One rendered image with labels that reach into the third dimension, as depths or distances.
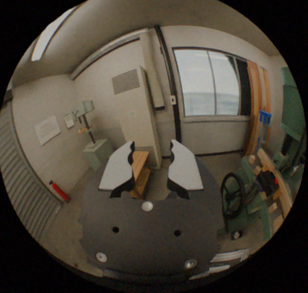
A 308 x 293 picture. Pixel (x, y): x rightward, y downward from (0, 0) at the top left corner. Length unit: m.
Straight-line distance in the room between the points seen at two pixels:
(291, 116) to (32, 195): 3.04
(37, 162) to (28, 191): 0.66
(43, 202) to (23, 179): 0.62
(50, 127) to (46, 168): 0.85
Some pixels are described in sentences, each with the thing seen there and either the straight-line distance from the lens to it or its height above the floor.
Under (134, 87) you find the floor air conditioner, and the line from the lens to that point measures 1.29.
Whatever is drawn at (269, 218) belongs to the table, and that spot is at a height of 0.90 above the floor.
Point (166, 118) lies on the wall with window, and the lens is 1.55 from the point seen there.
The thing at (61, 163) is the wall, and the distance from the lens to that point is 2.40.
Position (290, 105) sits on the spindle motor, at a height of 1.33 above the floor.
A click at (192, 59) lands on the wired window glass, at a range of 1.74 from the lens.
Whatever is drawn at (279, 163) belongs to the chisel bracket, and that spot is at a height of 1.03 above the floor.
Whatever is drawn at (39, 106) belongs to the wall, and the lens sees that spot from 2.42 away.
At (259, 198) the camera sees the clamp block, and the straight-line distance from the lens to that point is 0.53.
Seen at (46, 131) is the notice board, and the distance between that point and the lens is 2.31.
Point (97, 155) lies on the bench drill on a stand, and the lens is 1.73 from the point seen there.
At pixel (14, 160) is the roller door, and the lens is 2.35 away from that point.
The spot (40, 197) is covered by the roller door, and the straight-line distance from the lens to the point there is 2.47.
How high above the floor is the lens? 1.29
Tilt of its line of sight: 27 degrees down
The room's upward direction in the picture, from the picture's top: 12 degrees counter-clockwise
